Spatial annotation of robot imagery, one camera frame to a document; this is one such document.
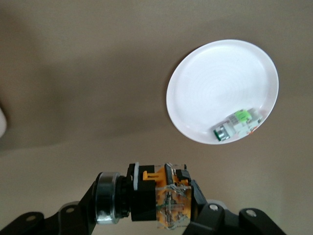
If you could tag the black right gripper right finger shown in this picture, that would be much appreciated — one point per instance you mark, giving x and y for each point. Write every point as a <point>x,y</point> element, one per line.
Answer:
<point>215,220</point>

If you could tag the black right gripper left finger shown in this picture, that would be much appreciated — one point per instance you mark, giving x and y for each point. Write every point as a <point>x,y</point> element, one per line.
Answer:
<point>73,220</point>

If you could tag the orange push button switch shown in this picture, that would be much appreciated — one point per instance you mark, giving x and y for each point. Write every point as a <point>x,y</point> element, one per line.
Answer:
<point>146,195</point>

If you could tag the white lidded storage box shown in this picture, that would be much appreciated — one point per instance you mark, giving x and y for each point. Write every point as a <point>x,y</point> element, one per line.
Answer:
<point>2,122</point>

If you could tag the pale pink round plate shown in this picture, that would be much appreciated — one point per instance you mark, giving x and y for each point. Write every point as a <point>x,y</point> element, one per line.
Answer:
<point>220,85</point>

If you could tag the brown table cover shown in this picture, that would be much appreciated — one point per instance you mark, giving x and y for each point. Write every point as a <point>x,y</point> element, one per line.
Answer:
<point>73,73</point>

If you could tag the green push button switch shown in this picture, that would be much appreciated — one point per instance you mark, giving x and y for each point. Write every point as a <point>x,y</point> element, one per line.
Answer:
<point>232,124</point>

